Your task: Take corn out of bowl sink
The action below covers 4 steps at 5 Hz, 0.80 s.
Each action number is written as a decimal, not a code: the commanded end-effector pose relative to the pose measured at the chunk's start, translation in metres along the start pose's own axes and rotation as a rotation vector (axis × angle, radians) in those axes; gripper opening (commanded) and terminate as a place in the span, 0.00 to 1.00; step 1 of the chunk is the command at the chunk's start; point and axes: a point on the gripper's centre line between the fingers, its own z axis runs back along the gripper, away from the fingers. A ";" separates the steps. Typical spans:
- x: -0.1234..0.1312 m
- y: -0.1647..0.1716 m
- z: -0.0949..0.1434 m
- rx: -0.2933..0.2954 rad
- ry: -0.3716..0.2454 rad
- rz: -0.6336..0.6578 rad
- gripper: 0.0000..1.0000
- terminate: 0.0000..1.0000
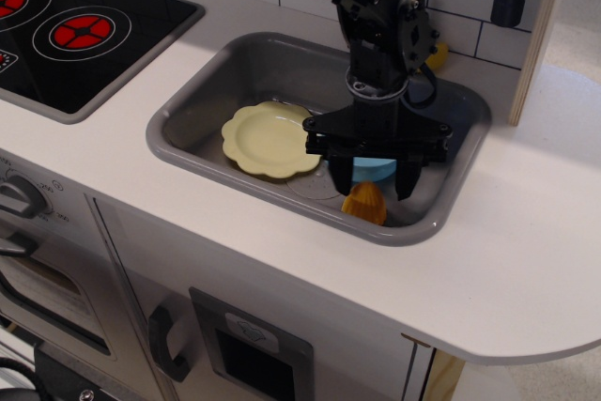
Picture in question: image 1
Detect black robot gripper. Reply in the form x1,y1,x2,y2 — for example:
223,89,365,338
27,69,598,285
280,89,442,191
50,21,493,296
302,99,454,201

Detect yellow toy corn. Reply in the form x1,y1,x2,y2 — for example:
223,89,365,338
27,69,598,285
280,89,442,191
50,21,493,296
341,181,387,225

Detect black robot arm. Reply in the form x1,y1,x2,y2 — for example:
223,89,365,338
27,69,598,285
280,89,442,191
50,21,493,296
302,0,453,200

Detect blue bowl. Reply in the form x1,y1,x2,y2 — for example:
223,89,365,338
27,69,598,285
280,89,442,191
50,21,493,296
319,135,398,184

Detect yellow toy behind sink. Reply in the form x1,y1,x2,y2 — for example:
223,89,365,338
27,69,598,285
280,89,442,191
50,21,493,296
425,42,449,70

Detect grey toy sink basin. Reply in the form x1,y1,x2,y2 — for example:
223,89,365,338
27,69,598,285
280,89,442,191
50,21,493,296
146,33,491,246

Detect pale yellow scalloped plate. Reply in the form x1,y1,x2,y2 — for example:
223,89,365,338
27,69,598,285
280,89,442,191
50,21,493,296
221,100,320,179

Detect grey dishwasher panel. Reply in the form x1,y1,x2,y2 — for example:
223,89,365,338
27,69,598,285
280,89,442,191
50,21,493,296
189,287,316,401

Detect black toy stovetop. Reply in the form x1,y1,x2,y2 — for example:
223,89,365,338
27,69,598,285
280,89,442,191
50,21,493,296
1,0,205,124

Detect toy oven door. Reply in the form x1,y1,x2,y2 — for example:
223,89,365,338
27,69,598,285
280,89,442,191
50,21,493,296
0,212,118,364

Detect grey oven knob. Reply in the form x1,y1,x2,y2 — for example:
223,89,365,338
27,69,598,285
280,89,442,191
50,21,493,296
1,176,48,219

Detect black cable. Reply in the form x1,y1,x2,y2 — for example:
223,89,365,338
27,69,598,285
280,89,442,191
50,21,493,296
404,64,439,110

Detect dark grey cabinet handle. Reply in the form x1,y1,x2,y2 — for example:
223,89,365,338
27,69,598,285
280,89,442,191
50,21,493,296
147,306,191,382

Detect wooden side post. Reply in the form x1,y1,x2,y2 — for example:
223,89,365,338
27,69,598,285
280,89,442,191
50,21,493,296
507,0,562,127

